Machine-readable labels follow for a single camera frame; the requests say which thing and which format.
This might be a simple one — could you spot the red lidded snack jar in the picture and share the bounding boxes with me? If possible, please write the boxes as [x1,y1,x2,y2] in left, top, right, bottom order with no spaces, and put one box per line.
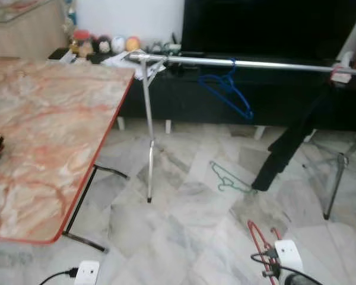
[71,30,93,59]

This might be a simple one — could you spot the blue plastic hanger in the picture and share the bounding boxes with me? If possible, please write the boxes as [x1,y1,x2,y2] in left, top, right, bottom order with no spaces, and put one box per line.
[197,58,254,121]

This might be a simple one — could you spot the black flat television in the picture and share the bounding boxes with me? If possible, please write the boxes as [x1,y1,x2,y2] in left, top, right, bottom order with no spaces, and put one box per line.
[181,0,356,60]

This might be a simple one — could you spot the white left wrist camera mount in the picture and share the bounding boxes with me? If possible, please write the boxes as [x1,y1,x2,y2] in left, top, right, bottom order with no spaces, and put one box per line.
[74,260,101,285]

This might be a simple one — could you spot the white pink tissue packet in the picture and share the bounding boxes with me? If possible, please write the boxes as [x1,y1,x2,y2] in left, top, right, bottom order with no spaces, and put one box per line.
[331,50,354,84]

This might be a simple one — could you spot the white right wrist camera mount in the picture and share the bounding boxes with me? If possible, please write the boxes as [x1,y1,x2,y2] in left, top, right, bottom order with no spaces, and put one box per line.
[274,239,304,275]

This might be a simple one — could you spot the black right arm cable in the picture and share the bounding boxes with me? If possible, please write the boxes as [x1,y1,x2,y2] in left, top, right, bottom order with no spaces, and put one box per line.
[251,249,324,285]

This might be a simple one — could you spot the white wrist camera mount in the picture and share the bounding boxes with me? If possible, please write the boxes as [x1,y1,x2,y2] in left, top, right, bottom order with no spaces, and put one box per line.
[74,260,101,285]
[274,239,304,275]

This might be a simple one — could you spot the white paper stack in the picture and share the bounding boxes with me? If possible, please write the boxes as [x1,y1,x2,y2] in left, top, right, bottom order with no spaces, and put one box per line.
[101,50,167,75]

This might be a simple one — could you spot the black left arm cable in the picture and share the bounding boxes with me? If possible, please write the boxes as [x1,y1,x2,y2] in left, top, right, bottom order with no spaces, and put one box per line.
[39,267,79,285]

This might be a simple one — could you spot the black white mouse plush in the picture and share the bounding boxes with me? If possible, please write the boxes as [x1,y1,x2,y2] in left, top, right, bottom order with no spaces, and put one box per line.
[94,36,112,55]

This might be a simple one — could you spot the black printed shirt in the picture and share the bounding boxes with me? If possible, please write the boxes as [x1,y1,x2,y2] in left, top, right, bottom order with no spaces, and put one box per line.
[252,76,346,192]

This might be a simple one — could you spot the silver metal clothes rack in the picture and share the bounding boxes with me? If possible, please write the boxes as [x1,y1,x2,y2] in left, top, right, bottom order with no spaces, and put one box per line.
[129,52,356,221]

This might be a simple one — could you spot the green plastic hanger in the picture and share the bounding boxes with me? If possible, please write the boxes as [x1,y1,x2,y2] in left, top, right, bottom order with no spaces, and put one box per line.
[211,161,252,194]

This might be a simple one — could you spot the black television cabinet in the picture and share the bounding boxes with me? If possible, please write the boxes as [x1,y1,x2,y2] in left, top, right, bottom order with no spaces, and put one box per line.
[50,47,356,132]

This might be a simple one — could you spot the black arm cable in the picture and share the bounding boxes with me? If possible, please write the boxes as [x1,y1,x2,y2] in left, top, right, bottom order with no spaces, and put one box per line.
[251,249,324,285]
[39,267,79,285]

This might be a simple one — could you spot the beige furniture piece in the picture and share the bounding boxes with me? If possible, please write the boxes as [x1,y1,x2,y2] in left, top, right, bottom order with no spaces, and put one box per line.
[0,0,72,58]

